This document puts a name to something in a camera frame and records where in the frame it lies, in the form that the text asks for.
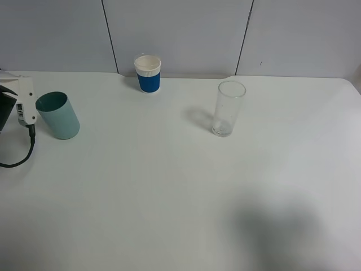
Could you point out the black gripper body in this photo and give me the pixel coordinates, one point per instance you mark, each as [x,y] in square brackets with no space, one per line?
[6,105]

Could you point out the teal green plastic cup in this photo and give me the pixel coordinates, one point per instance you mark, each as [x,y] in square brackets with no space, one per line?
[57,112]

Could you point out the white cup blue sleeve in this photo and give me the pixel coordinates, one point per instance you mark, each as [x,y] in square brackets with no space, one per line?
[148,69]

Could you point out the tall clear drinking glass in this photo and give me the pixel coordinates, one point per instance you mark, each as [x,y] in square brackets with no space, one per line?
[229,98]

